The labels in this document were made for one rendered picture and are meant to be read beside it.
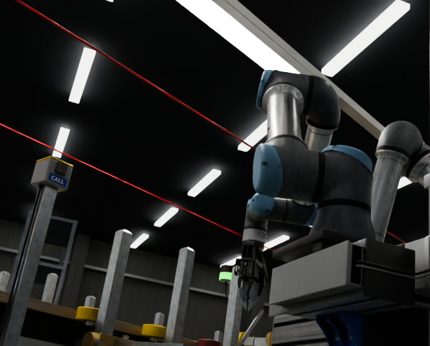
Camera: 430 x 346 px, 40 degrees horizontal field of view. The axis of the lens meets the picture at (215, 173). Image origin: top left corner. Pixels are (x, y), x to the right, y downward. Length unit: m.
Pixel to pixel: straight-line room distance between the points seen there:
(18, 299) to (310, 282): 0.75
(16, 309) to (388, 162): 1.05
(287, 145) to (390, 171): 0.47
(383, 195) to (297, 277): 0.70
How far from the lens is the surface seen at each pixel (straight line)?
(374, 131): 3.74
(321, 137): 1.72
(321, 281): 0.95
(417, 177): 1.85
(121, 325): 1.88
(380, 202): 1.68
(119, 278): 1.63
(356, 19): 5.41
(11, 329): 1.46
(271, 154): 1.28
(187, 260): 1.80
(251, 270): 1.86
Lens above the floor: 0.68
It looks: 22 degrees up
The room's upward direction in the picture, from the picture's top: 9 degrees clockwise
